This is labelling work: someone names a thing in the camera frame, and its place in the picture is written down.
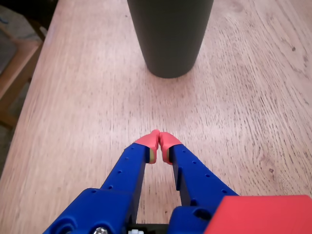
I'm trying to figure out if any wooden stool frame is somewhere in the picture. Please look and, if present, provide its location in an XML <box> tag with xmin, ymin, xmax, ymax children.
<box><xmin>0</xmin><ymin>21</ymin><xmax>47</xmax><ymax>130</ymax></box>

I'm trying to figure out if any tall gray cup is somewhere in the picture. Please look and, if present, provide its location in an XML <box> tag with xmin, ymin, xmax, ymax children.
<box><xmin>126</xmin><ymin>0</ymin><xmax>215</xmax><ymax>79</ymax></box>

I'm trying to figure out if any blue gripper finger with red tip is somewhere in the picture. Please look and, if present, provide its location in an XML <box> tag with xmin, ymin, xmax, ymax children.
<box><xmin>158</xmin><ymin>132</ymin><xmax>239</xmax><ymax>234</ymax></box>
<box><xmin>42</xmin><ymin>130</ymin><xmax>160</xmax><ymax>234</ymax></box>

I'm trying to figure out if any red camera mount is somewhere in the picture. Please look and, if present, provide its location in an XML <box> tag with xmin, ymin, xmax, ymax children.
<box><xmin>203</xmin><ymin>195</ymin><xmax>312</xmax><ymax>234</ymax></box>

